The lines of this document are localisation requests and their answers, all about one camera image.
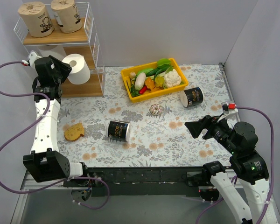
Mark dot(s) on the brown paper roll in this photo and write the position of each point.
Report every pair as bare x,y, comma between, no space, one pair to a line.
66,15
36,18

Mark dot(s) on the toast bread slice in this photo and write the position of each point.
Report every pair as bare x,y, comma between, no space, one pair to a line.
74,132

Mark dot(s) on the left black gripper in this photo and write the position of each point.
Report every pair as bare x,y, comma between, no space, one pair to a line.
61,68

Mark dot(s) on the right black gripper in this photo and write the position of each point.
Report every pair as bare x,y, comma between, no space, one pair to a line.
208,128

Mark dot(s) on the green cucumber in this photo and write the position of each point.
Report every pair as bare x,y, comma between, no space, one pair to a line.
152,72

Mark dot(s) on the black roll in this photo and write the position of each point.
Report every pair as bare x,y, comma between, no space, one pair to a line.
191,97
118,130

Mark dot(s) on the green herb sprig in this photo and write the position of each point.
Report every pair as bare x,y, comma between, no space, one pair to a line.
133,87

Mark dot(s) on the white toilet paper roll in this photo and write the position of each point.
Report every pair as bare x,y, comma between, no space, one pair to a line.
80,73
56,51

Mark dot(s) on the small mushroom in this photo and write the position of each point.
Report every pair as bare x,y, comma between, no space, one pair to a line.
132,75

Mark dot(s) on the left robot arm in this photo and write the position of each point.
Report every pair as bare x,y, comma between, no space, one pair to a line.
45,162

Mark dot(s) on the green leafy vegetable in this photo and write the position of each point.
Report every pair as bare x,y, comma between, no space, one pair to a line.
162,62

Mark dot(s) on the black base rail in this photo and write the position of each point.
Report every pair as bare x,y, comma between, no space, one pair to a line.
132,181

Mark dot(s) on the floral table mat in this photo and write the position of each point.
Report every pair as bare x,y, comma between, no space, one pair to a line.
155,141

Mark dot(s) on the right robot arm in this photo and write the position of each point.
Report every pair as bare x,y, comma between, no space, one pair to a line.
250,169

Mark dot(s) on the orange yellow pepper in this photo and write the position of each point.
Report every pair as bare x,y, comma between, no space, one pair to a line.
149,83

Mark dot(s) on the white radish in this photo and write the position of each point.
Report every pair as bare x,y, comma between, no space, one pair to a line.
140,80

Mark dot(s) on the white cauliflower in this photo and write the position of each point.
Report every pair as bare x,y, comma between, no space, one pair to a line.
172,79

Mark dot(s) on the yellow plastic bin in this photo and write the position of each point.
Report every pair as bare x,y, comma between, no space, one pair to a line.
158,78

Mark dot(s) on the red chili pepper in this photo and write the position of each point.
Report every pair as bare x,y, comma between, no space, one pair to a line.
142,90

